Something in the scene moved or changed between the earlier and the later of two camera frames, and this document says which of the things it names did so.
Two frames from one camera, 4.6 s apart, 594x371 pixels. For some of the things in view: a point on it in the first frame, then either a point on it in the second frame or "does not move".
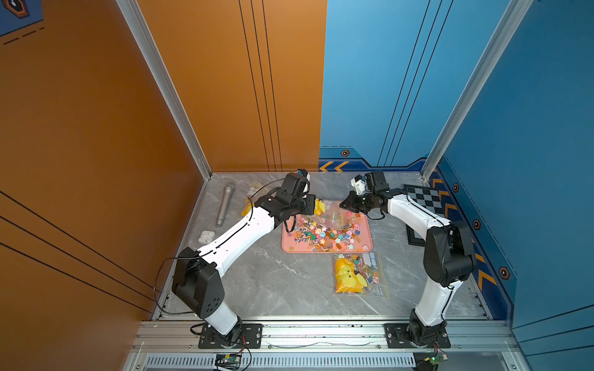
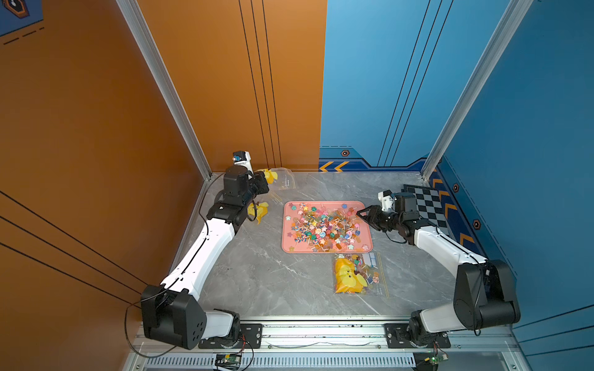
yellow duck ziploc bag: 360,273 does not move
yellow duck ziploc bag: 331,214 → 280,178
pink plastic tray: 338,230 does not move
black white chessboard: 428,197 does not move
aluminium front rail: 484,336 does not move
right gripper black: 351,205 → 372,217
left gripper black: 309,209 → 256,178
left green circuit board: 232,361 does not move
